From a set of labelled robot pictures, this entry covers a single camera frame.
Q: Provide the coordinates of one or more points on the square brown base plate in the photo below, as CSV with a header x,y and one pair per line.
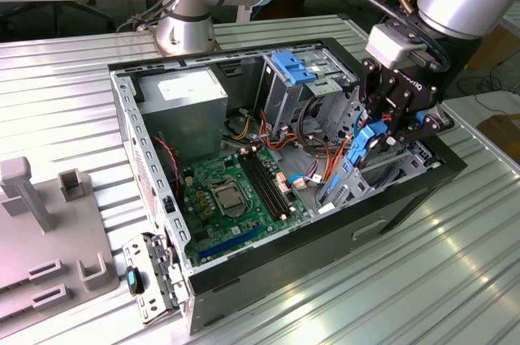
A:
x,y
152,34

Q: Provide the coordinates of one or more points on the large brown cardboard box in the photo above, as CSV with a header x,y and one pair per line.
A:
x,y
499,48

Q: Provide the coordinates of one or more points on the silver CPU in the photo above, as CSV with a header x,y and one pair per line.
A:
x,y
228,200

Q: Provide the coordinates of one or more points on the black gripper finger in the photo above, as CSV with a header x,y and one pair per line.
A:
x,y
375,85
430,126

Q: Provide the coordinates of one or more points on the CPU socket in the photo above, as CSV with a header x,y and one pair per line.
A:
x,y
213,184

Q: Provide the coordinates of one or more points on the grey metal disk bay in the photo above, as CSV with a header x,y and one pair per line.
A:
x,y
351,188

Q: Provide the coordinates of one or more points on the green motherboard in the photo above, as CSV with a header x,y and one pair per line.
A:
x,y
219,235

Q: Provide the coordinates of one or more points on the blue expansion slot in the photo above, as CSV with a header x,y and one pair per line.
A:
x,y
229,244

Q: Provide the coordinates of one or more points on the grey power supply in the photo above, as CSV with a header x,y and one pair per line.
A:
x,y
183,117

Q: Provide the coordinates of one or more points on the small brown cardboard box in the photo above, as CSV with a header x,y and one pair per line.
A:
x,y
503,134

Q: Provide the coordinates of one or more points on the blue plastic drive latch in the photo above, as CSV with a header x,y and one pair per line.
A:
x,y
290,69

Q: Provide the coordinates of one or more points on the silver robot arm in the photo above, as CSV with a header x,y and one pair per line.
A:
x,y
183,32

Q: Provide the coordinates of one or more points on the grey metal drive cage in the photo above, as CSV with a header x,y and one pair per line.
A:
x,y
280,97

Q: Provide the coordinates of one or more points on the black and blue bracket latch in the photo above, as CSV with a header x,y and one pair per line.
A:
x,y
133,280

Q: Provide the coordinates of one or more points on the silver card retention bracket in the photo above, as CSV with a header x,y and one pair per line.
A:
x,y
140,247

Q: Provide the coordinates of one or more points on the black RAM slot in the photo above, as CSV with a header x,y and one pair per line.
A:
x,y
265,184
260,186
275,180
270,182

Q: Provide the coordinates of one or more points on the black PC case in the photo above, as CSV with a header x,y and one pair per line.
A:
x,y
284,264

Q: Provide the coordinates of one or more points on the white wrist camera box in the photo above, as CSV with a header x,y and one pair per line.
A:
x,y
390,44

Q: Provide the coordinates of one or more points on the grey parts rack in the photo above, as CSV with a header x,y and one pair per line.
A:
x,y
53,247

